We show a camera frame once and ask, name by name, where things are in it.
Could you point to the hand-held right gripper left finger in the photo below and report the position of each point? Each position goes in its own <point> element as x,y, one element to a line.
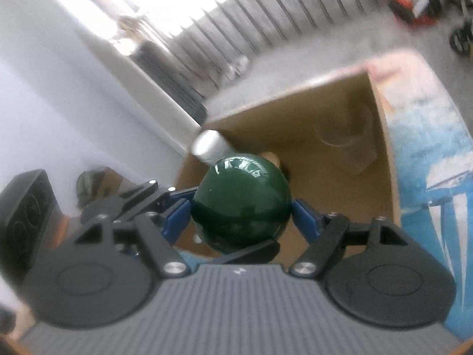
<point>177,218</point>

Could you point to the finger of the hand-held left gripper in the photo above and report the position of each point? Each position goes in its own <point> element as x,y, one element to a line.
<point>125,201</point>

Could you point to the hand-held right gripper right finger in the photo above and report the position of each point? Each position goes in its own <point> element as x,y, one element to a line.
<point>305,218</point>

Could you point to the dark green round container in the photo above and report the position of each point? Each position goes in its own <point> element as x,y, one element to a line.
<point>240,203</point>

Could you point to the black jar with gold lid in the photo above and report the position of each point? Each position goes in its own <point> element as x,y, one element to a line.
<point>271,159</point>

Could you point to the white supplement bottle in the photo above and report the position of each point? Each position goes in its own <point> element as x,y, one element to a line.
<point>208,146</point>

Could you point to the large brown cardboard box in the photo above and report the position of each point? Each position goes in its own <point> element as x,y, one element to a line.
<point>295,129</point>

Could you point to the printed cardboard box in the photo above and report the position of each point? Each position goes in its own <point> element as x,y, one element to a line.
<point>103,186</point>

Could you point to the clear plastic cup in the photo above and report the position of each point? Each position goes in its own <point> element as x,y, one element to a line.
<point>345,140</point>

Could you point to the grey folded panel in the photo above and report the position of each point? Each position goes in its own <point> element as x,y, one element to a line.
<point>170,77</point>

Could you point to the white sneaker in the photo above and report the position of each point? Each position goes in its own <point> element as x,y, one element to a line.
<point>231,73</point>
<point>241,63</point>

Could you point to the metal balcony railing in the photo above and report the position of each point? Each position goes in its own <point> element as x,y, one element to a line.
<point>266,18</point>

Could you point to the black wheelchair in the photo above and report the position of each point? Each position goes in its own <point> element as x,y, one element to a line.
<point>462,37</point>

